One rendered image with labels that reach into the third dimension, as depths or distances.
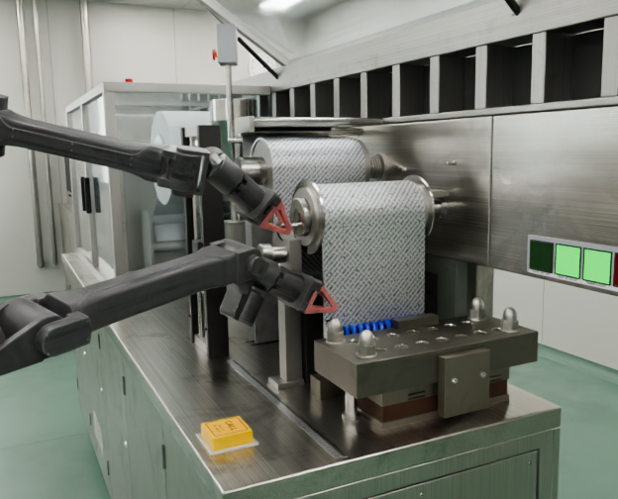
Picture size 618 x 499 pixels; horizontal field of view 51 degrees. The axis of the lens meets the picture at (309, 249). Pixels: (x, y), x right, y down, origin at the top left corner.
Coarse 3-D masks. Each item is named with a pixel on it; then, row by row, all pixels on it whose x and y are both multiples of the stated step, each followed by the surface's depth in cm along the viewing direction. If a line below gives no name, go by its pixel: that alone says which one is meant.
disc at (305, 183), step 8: (304, 184) 127; (312, 184) 124; (312, 192) 124; (320, 200) 122; (320, 208) 122; (320, 216) 122; (320, 224) 122; (320, 232) 123; (320, 240) 123; (304, 248) 130; (312, 248) 126
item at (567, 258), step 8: (560, 248) 112; (568, 248) 110; (576, 248) 108; (560, 256) 112; (568, 256) 110; (576, 256) 108; (560, 264) 112; (568, 264) 110; (576, 264) 108; (560, 272) 112; (568, 272) 110; (576, 272) 109
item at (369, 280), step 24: (384, 240) 129; (408, 240) 131; (336, 264) 125; (360, 264) 127; (384, 264) 130; (408, 264) 132; (336, 288) 126; (360, 288) 128; (384, 288) 130; (408, 288) 133; (336, 312) 126; (360, 312) 129; (384, 312) 131; (408, 312) 134
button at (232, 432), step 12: (228, 420) 111; (240, 420) 111; (204, 432) 108; (216, 432) 106; (228, 432) 106; (240, 432) 106; (252, 432) 107; (216, 444) 104; (228, 444) 105; (240, 444) 106
